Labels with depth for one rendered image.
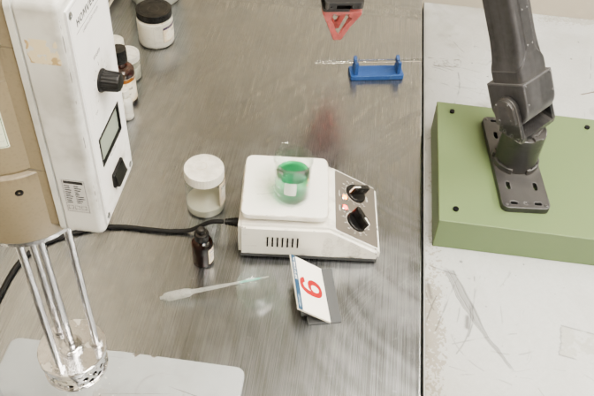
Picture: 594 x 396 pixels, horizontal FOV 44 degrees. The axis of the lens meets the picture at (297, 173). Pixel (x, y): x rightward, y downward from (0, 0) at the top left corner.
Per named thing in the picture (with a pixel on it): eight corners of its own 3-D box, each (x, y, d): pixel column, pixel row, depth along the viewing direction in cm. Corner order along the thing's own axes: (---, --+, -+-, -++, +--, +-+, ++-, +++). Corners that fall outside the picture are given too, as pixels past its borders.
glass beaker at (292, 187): (316, 205, 103) (320, 163, 97) (279, 215, 101) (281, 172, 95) (300, 176, 107) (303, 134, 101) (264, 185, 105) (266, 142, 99)
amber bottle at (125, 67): (108, 97, 131) (99, 45, 123) (131, 89, 132) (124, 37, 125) (118, 110, 128) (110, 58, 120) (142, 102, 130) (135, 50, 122)
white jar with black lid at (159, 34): (137, 49, 141) (133, 17, 136) (140, 30, 146) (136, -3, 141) (173, 49, 142) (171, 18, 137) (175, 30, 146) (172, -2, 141)
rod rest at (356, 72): (399, 69, 141) (402, 53, 138) (403, 79, 138) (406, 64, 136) (347, 70, 140) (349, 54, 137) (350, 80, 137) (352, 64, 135)
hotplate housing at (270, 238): (373, 199, 116) (379, 162, 110) (377, 265, 106) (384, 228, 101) (231, 192, 115) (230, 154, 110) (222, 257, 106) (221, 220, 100)
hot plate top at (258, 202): (327, 162, 110) (328, 157, 109) (328, 223, 101) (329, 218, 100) (247, 158, 109) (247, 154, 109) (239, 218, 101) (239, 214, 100)
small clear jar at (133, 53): (123, 87, 133) (119, 63, 129) (112, 73, 135) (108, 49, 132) (147, 79, 135) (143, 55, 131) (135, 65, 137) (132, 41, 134)
